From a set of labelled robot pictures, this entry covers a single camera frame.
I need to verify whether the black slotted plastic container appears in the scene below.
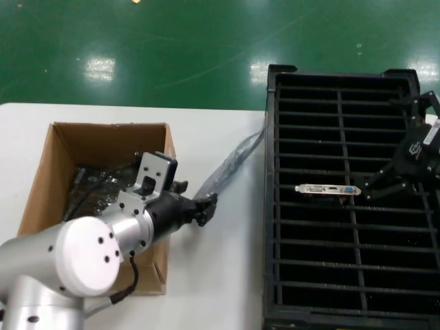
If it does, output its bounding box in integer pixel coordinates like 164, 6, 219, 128
262, 63, 440, 330

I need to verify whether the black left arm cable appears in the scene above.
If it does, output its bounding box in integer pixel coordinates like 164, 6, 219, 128
63, 171, 139, 316

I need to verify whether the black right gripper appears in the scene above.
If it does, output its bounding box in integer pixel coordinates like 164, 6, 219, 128
353, 89, 440, 202

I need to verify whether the brown cardboard box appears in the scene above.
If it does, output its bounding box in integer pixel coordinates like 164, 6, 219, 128
16, 121, 179, 296

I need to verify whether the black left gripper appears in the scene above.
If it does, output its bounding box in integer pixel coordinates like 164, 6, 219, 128
146, 181, 219, 241

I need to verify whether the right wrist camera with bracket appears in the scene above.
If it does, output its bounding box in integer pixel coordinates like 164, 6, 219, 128
422, 118, 440, 155

